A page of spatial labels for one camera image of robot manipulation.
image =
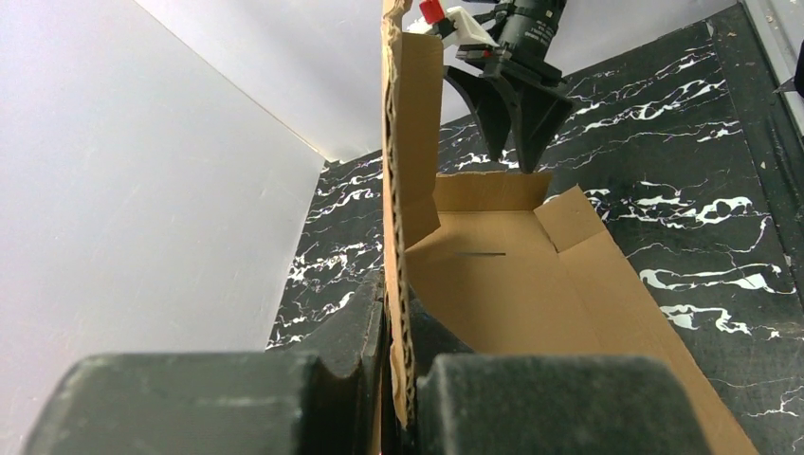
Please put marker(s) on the aluminium rail frame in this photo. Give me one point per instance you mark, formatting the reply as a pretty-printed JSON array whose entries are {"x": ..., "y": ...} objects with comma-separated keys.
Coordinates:
[{"x": 779, "y": 27}]

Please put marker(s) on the brown cardboard box sheet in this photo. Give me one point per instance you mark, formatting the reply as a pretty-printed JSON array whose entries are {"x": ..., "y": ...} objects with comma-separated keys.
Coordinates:
[{"x": 507, "y": 269}]

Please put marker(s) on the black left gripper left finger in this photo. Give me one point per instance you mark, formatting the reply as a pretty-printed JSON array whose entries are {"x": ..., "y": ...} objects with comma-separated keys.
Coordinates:
[{"x": 317, "y": 396}]

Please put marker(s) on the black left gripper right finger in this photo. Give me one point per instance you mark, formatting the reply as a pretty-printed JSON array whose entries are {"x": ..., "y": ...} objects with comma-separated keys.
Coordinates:
[{"x": 469, "y": 403}]

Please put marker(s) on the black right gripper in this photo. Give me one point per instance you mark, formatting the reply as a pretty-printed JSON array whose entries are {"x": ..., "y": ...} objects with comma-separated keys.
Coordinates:
[{"x": 530, "y": 115}]

